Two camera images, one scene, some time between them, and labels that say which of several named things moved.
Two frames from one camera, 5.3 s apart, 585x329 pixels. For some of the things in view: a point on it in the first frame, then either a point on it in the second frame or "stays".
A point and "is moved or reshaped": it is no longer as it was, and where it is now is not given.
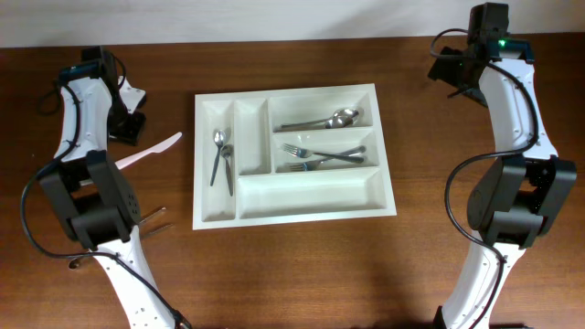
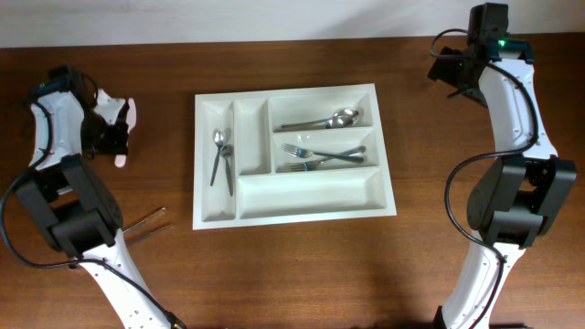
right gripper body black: (450, 62) stays
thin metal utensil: (153, 223) stays
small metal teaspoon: (228, 152) stays
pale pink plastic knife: (159, 149) is moved or reshaped
